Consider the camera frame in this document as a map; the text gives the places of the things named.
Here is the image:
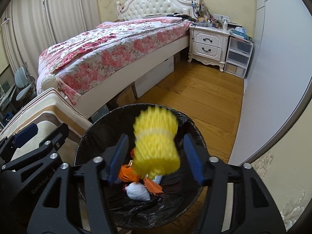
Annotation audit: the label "white wardrobe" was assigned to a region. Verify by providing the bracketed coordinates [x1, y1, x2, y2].
[228, 0, 312, 166]

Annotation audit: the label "cluster of small bottles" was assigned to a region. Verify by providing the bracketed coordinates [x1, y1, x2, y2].
[195, 11, 231, 30]

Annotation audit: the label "yellow foam fruit net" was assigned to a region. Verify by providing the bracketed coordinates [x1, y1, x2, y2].
[133, 107, 181, 179]

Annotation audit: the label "white bag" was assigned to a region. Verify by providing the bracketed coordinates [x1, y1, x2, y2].
[125, 182, 151, 201]

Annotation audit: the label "round bin with black bag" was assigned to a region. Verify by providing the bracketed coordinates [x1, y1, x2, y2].
[74, 104, 211, 230]

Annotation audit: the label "white nightstand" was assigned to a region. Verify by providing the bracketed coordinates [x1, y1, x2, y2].
[188, 26, 231, 72]

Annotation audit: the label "white storage box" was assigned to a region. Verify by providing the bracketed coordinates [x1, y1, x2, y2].
[134, 55, 175, 98]

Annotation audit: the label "beige curtains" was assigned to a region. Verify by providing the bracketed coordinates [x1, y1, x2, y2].
[0, 0, 101, 78]

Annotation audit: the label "white study desk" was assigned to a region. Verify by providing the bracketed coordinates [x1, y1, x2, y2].
[0, 83, 16, 113]

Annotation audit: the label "blue tissue pack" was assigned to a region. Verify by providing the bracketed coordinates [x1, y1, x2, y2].
[231, 27, 253, 39]

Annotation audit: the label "striped table cloth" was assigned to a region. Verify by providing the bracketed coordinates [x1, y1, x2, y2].
[0, 88, 92, 161]

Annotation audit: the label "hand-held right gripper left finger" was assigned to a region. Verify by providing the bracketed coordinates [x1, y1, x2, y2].
[27, 134, 129, 234]

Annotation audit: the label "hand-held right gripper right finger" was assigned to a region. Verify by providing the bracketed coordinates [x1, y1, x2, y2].
[183, 134, 287, 234]

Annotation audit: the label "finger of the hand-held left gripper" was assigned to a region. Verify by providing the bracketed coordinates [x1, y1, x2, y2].
[0, 124, 39, 157]
[2, 122, 70, 172]

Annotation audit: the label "white bed with tufted headboard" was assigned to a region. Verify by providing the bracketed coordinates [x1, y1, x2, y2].
[36, 0, 203, 120]

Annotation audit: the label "clear plastic drawer unit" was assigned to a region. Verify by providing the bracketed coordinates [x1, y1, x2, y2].
[224, 35, 254, 79]

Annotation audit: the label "dark clothes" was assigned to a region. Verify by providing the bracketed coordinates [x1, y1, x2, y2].
[168, 12, 193, 20]

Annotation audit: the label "large orange foam net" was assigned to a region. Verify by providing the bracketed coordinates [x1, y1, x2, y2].
[119, 164, 140, 183]

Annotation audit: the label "floral bedspread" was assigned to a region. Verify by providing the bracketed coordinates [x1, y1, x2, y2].
[38, 18, 193, 105]

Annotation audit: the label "blue-grey desk chair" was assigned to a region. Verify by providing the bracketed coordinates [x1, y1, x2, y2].
[13, 66, 37, 103]

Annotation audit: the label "brown cardboard box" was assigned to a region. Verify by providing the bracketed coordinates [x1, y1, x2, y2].
[106, 83, 138, 110]

